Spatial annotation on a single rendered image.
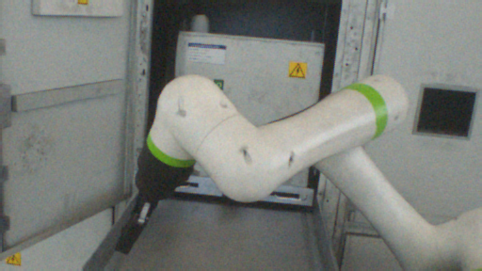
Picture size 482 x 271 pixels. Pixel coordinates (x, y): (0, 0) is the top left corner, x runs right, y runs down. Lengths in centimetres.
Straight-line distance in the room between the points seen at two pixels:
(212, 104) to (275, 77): 93
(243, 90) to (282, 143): 93
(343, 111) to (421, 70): 78
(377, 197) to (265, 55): 66
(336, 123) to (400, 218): 43
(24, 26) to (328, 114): 76
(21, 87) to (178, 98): 63
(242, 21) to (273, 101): 79
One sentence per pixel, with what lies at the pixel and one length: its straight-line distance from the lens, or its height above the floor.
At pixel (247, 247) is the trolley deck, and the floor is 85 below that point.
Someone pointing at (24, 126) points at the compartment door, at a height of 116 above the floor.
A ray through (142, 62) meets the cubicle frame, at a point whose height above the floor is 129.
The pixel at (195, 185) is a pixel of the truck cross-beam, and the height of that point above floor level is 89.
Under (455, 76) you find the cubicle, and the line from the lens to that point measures 174.
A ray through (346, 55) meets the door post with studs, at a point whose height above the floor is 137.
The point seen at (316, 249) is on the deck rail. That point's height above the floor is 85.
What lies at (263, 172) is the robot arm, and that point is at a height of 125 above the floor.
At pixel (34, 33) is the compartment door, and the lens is 137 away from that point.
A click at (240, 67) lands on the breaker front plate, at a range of 171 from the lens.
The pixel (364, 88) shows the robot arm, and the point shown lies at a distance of 104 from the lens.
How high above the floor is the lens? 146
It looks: 17 degrees down
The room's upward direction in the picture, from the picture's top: 4 degrees clockwise
